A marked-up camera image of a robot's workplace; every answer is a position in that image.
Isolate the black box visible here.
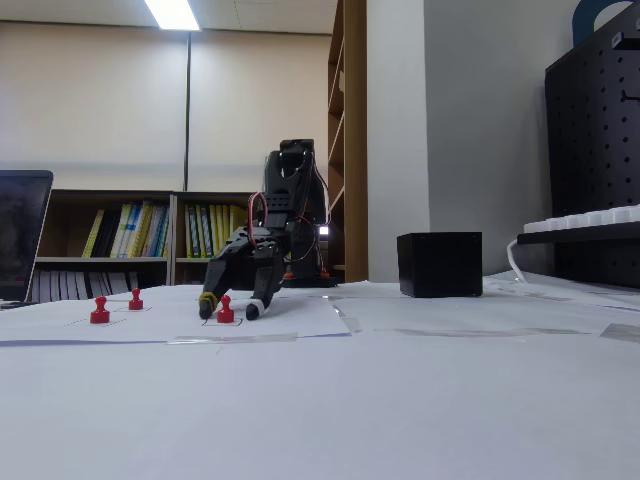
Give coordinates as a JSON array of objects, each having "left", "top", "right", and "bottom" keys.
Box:
[{"left": 396, "top": 231, "right": 484, "bottom": 299}]

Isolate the low wooden bookshelf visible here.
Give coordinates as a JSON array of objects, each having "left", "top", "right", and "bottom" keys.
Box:
[
  {"left": 172, "top": 191, "right": 292, "bottom": 286},
  {"left": 30, "top": 189, "right": 174, "bottom": 304}
]

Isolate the wide yellow binder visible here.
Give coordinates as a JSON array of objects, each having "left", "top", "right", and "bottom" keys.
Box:
[{"left": 229, "top": 203, "right": 250, "bottom": 241}]

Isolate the clear tape strip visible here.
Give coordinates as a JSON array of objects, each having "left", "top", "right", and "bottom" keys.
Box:
[
  {"left": 598, "top": 322, "right": 640, "bottom": 345},
  {"left": 329, "top": 302, "right": 364, "bottom": 334},
  {"left": 373, "top": 326, "right": 592, "bottom": 338},
  {"left": 166, "top": 332, "right": 299, "bottom": 347}
]

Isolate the paper sheet with drawn squares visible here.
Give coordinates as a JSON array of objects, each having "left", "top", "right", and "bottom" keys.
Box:
[{"left": 0, "top": 285, "right": 353, "bottom": 347}]

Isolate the tall wooden bookshelf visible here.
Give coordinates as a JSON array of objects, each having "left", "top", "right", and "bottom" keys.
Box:
[{"left": 327, "top": 0, "right": 369, "bottom": 284}]

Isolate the yellow leaning book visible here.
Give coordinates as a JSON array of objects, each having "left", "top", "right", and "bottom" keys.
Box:
[{"left": 81, "top": 208, "right": 107, "bottom": 259}]

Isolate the laptop screen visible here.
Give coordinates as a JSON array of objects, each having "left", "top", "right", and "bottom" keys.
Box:
[{"left": 0, "top": 169, "right": 54, "bottom": 307}]

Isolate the ceiling light panel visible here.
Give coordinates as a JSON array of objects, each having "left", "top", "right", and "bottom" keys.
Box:
[{"left": 144, "top": 0, "right": 203, "bottom": 33}]

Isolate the black pegboard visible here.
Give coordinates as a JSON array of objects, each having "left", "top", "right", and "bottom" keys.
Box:
[{"left": 544, "top": 3, "right": 640, "bottom": 290}]

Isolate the blue rounded object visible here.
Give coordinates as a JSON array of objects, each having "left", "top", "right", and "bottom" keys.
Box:
[{"left": 571, "top": 0, "right": 636, "bottom": 49}]

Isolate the red servo wire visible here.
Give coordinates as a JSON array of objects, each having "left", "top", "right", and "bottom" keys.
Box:
[{"left": 247, "top": 191, "right": 269, "bottom": 236}]

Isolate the white power cable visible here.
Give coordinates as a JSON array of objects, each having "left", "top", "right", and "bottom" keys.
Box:
[{"left": 505, "top": 236, "right": 532, "bottom": 284}]

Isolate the black rail beside power strip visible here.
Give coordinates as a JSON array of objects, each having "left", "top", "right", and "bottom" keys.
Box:
[{"left": 516, "top": 221, "right": 640, "bottom": 247}]

